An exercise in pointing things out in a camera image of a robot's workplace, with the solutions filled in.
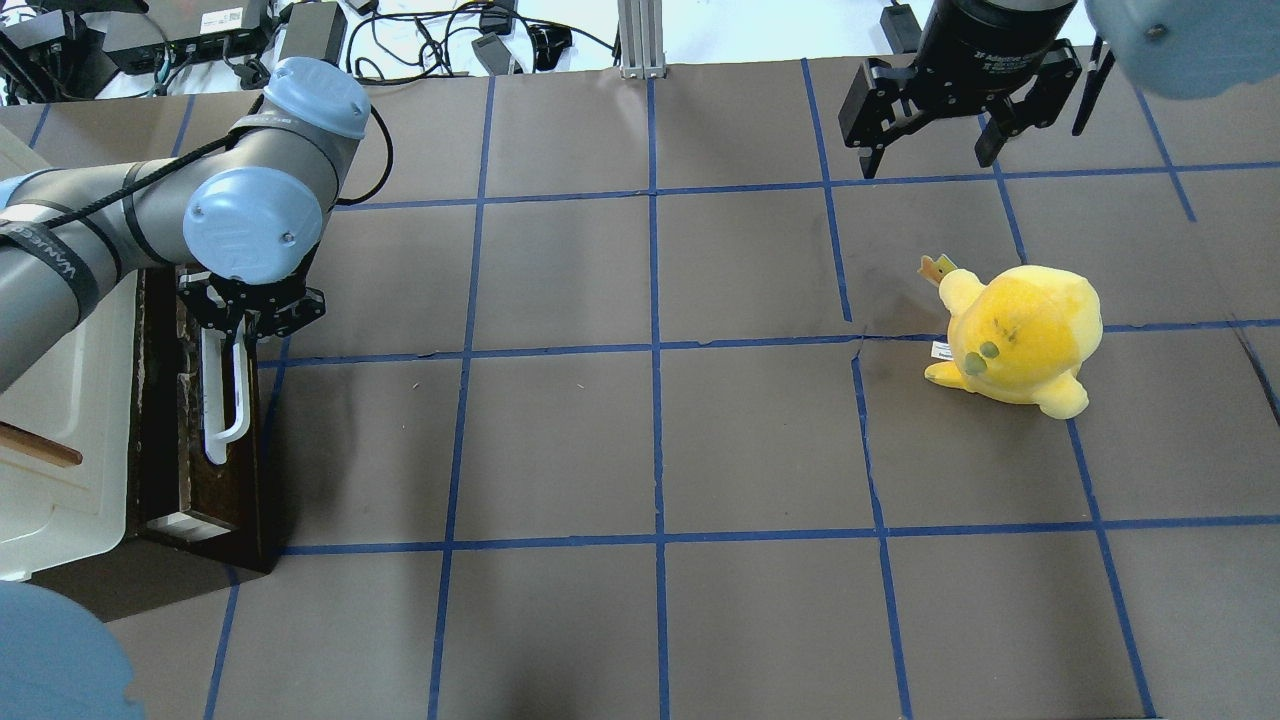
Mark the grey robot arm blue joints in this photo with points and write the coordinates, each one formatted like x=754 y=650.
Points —
x=251 y=205

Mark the white plastic storage box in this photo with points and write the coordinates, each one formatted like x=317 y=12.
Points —
x=69 y=345

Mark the aluminium frame post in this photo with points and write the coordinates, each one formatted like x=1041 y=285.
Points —
x=641 y=53

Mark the brown paper table mat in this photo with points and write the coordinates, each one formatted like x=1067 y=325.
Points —
x=619 y=412

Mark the yellow plush duck toy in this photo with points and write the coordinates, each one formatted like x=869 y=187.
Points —
x=1021 y=338

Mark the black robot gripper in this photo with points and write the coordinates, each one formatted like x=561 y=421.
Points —
x=262 y=304

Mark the black power adapter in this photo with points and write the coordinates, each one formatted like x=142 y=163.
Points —
x=314 y=29

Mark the white drawer handle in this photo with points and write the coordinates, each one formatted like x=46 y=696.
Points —
x=226 y=414

